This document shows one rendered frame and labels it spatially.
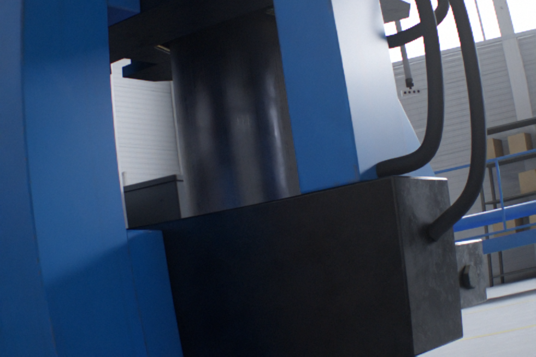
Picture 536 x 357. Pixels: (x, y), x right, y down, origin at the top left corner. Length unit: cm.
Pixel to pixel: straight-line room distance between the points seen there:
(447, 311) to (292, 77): 32
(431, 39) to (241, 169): 41
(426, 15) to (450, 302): 33
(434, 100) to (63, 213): 43
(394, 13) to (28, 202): 73
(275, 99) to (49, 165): 46
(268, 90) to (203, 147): 12
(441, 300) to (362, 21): 34
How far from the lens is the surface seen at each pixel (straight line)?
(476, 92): 106
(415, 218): 101
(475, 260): 120
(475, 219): 1058
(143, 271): 111
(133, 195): 255
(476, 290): 120
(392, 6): 144
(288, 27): 106
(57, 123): 104
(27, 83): 102
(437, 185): 108
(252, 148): 135
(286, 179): 135
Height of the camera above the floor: 50
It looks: 8 degrees up
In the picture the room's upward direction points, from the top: 8 degrees counter-clockwise
